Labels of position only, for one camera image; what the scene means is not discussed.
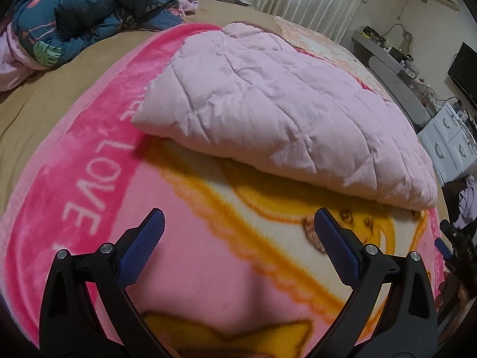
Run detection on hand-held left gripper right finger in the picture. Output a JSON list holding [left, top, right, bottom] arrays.
[[306, 208, 438, 358]]

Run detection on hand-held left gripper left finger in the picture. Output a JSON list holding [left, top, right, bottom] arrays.
[[39, 208, 176, 358]]

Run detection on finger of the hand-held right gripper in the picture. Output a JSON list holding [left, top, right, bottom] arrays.
[[434, 237, 452, 259]]

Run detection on pink quilted jacket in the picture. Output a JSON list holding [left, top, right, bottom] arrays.
[[130, 22, 438, 210]]

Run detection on lavender clothes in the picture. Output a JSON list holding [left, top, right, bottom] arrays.
[[453, 175, 477, 230]]

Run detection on person's right hand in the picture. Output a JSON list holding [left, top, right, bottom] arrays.
[[435, 280, 477, 329]]

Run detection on pink printed blanket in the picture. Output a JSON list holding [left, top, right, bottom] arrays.
[[0, 22, 448, 358]]

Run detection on white drawer cabinet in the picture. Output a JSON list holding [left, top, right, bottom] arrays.
[[416, 102, 477, 187]]

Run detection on black monitor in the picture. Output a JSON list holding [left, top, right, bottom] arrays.
[[447, 42, 477, 109]]

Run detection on grey desk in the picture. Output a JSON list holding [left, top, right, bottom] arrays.
[[352, 26, 435, 127]]

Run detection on pink floral sheet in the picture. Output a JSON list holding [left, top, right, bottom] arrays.
[[274, 16, 392, 101]]

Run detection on blue floral comforter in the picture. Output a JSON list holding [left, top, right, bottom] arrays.
[[0, 0, 198, 92]]

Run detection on light pink garment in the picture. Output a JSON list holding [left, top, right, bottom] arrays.
[[178, 0, 200, 17]]

